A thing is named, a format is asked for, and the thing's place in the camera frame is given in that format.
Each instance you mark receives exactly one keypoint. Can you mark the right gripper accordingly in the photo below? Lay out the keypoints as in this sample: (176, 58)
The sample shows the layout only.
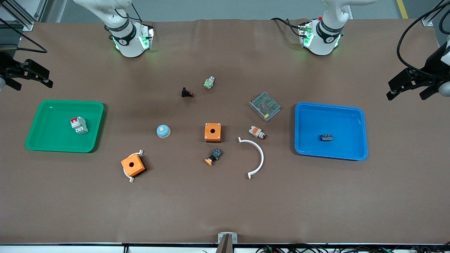
(7, 64)

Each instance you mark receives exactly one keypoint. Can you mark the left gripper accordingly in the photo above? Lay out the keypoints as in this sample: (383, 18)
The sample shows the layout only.
(433, 64)

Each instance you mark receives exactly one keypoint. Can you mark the white red circuit breaker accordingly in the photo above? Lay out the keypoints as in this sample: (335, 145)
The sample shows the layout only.
(80, 126)

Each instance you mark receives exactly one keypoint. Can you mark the small black capacitor block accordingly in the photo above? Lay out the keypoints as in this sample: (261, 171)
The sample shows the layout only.
(326, 137)

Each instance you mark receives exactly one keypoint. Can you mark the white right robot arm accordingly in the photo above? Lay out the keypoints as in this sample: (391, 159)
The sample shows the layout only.
(128, 45)

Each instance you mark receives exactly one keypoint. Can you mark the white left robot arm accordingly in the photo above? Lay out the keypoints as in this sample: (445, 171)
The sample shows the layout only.
(323, 42)

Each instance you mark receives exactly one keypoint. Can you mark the green plastic tray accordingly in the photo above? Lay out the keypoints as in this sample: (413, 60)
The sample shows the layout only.
(52, 137)

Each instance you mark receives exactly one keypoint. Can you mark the blue plastic tray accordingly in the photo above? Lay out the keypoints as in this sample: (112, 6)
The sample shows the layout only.
(316, 119)

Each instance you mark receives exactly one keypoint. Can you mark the orange button box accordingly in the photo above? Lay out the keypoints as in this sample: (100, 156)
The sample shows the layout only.
(212, 133)
(133, 166)

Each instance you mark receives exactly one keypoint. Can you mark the orange box with brackets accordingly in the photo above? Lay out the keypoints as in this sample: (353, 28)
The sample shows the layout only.
(132, 180)

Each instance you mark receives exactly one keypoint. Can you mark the blue round buzzer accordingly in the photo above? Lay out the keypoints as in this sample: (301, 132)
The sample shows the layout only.
(163, 131)

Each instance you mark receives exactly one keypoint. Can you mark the metal mesh power supply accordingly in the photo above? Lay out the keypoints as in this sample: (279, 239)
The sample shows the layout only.
(265, 106)

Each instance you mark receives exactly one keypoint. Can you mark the orange white indicator lamp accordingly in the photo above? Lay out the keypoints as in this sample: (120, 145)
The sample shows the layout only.
(256, 132)

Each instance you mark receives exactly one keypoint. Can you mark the green white push button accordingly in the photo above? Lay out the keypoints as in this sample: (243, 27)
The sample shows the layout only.
(209, 83)

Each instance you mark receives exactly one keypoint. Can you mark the orange black mushroom button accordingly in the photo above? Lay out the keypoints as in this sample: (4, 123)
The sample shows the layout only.
(215, 155)

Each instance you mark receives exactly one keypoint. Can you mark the brown table mat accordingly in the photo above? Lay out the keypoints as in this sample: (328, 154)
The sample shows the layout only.
(211, 203)

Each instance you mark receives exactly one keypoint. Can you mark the aluminium frame profile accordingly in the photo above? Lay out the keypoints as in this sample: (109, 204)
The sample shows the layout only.
(428, 21)
(14, 15)

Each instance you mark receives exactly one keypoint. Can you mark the small black red switch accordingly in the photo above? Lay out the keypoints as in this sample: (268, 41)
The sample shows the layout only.
(185, 92)

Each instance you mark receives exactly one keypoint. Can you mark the large white curved bracket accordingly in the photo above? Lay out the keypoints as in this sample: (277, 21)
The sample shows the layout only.
(262, 156)

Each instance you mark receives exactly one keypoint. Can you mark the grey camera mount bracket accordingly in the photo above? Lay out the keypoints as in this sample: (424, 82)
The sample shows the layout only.
(227, 239)

